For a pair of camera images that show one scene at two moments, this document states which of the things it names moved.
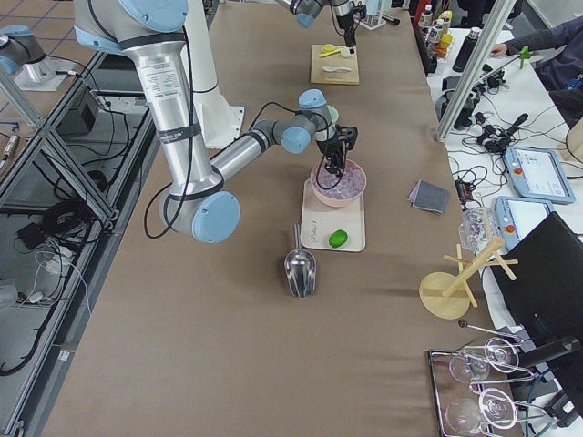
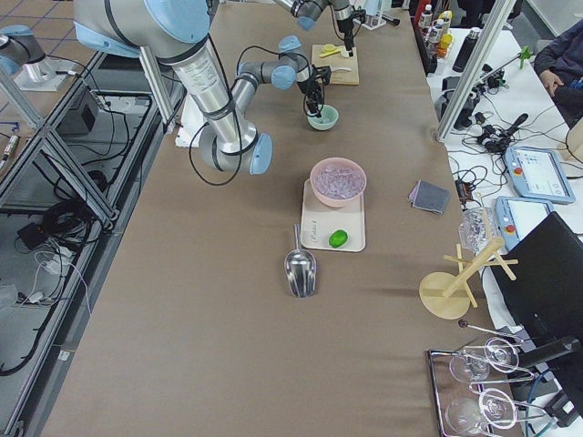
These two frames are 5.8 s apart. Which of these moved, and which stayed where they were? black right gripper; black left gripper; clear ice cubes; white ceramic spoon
Moved: black right gripper
Stayed: white ceramic spoon; black left gripper; clear ice cubes
